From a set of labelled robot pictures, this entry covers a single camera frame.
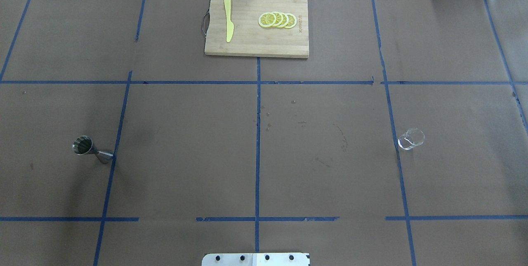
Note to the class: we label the steel jigger measuring cup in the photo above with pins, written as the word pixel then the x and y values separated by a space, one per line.
pixel 84 145

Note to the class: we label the lemon slice four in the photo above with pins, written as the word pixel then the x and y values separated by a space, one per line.
pixel 291 21

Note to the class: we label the lemon slice one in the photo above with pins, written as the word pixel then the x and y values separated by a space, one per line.
pixel 266 20

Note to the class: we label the bamboo cutting board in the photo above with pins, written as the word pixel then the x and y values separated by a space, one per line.
pixel 249 38

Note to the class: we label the yellow plastic knife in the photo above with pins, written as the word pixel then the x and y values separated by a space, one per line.
pixel 229 24

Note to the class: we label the clear glass shaker cup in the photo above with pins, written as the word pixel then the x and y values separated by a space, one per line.
pixel 411 139

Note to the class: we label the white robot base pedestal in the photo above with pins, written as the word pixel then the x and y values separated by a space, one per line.
pixel 257 259

